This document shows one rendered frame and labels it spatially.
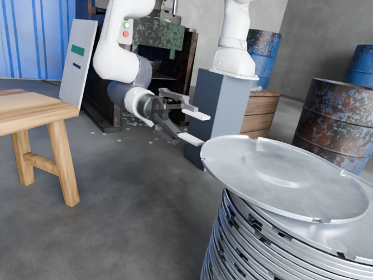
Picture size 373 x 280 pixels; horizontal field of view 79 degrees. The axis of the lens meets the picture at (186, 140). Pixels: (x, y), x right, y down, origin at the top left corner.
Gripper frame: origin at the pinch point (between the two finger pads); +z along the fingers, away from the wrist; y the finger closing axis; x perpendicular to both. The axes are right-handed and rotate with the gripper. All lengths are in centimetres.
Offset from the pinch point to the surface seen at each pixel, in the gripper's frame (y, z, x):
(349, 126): -3, 19, 91
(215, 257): -16.4, 20.6, -12.0
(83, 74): -7, -115, 20
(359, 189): -0.1, 34.4, 6.3
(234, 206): -4.7, 21.3, -11.9
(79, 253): -35.5, -10.2, -23.8
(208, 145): -0.3, 8.8, -5.0
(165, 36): 23, -82, 55
